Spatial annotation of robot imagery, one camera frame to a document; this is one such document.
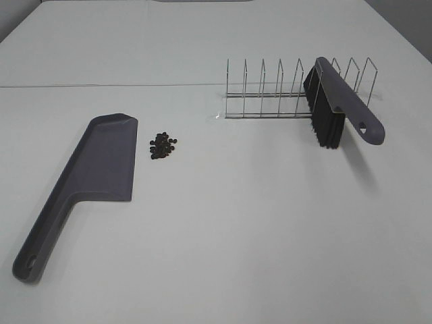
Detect pile of coffee beans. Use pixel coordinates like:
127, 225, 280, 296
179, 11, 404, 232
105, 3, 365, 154
149, 132, 178, 160

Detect grey plastic dustpan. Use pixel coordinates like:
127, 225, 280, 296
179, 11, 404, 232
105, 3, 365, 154
12, 113, 138, 284

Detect grey hand brush black bristles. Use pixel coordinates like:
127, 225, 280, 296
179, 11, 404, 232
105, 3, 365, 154
303, 57, 385, 149

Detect metal wire dish rack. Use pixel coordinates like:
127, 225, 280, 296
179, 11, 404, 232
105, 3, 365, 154
223, 57, 378, 119

